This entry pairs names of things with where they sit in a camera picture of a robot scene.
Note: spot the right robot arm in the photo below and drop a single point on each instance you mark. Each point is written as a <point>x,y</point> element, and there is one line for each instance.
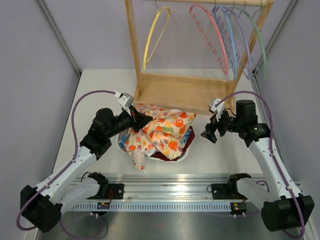
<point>283,206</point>

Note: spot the red polka dot skirt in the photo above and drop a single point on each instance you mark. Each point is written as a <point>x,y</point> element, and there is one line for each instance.
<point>158,156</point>

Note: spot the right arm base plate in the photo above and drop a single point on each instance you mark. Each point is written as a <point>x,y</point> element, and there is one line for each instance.
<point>226,191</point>

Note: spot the orange yellow floral skirt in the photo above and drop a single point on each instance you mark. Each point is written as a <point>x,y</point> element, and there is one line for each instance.
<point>162,130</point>

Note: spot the yellow hanger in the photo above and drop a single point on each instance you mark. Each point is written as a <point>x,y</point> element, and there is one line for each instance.
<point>156,31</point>

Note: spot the pink hanger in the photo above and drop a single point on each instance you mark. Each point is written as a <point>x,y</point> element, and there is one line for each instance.
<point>212,39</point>

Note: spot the light blue hanger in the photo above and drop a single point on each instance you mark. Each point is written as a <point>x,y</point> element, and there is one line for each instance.
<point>222,19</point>

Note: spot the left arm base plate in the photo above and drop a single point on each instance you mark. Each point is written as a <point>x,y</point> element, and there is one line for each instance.
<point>113,190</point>

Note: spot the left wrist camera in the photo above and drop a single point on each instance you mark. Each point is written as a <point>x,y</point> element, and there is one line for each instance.
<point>125,100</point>

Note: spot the lilac hanger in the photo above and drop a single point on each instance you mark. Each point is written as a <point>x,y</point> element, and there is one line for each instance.
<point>240,64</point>

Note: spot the blue floral skirt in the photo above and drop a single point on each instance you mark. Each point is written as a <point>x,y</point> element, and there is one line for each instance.
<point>123,137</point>

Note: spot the wooden clothes rack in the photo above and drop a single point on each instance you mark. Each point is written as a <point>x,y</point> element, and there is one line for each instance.
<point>188,93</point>

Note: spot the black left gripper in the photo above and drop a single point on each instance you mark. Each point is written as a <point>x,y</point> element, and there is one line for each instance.
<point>138,119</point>

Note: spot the mint green hanger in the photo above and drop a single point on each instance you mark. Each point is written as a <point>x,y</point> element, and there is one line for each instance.
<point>258,35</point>

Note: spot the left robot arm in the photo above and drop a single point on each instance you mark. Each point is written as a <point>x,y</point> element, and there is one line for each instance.
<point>45,204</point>

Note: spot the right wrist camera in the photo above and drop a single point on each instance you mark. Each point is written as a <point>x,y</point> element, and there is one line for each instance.
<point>217,106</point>

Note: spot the white perforated plastic basket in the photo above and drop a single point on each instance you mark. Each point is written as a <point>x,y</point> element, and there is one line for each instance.
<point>185,155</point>

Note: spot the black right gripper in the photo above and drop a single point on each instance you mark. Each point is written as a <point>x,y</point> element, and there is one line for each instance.
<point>209,133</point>

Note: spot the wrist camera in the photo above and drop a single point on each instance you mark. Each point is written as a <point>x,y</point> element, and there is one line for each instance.
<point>125,100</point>
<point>217,106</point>

